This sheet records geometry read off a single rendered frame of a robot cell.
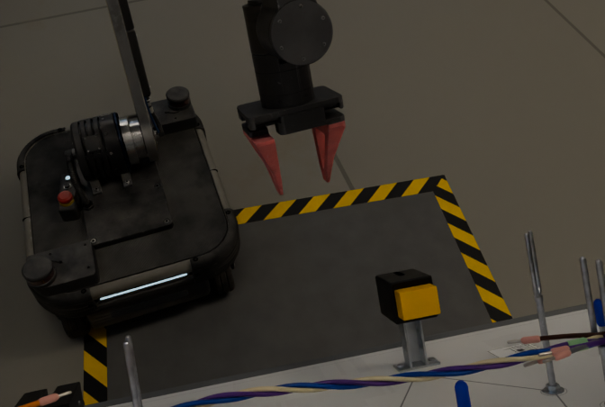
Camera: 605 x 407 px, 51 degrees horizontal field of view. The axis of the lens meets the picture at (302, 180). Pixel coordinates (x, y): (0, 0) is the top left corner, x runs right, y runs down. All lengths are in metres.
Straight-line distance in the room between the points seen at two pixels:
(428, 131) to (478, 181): 0.27
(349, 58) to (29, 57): 1.26
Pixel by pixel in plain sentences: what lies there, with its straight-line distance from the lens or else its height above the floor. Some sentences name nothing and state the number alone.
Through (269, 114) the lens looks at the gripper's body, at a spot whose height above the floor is 1.14.
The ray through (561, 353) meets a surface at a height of 1.23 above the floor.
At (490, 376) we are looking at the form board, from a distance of 0.67.
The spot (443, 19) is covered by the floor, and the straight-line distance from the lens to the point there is 2.81.
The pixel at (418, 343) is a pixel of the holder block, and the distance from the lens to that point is 0.73.
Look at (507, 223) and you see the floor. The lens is 2.07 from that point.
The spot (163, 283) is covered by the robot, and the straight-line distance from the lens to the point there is 1.66.
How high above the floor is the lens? 1.58
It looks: 49 degrees down
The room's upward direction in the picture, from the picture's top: straight up
